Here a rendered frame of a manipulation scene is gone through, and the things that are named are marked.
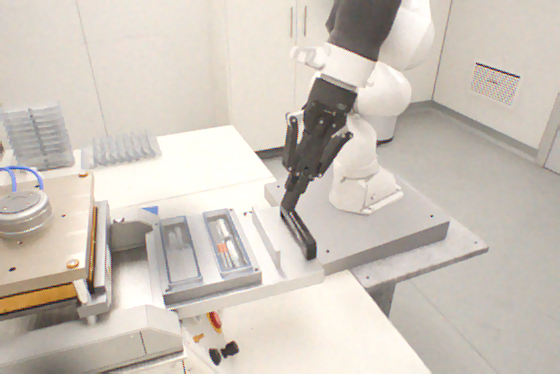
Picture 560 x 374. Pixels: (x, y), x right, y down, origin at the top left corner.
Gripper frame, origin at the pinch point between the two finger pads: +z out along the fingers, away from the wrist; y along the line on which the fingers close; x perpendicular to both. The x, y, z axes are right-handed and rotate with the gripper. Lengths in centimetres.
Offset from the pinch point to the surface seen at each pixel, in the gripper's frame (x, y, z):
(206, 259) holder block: -2.3, -12.5, 14.7
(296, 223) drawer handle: 0.5, 3.5, 6.6
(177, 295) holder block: -8.2, -17.6, 18.0
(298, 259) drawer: -4.8, 3.6, 11.1
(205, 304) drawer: -9.1, -12.8, 18.8
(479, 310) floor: 39, 140, 58
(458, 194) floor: 124, 193, 33
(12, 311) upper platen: -8.5, -40.0, 22.3
